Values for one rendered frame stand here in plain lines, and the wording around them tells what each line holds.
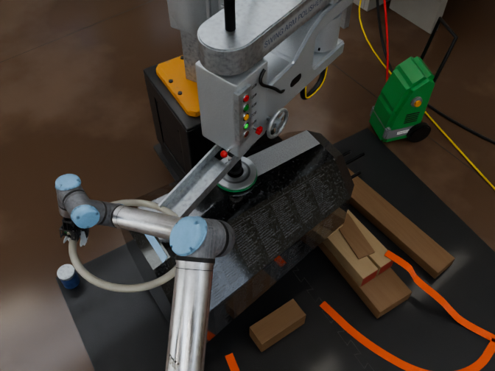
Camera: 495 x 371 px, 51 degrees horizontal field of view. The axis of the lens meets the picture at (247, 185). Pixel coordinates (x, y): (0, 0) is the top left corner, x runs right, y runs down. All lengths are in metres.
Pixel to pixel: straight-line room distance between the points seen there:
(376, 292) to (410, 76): 1.45
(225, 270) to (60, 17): 3.42
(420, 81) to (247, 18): 1.84
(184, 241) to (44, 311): 1.93
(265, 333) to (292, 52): 1.48
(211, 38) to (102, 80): 2.60
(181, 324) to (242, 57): 0.97
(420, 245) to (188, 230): 2.11
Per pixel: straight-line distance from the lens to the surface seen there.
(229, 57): 1.94
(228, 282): 2.51
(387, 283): 3.19
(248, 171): 2.60
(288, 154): 2.72
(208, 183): 2.33
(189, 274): 1.52
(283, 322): 2.96
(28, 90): 4.61
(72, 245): 2.20
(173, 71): 3.25
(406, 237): 3.40
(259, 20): 2.06
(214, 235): 1.54
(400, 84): 3.72
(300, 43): 2.36
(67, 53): 4.86
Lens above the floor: 2.86
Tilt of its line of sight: 53 degrees down
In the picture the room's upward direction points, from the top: straight up
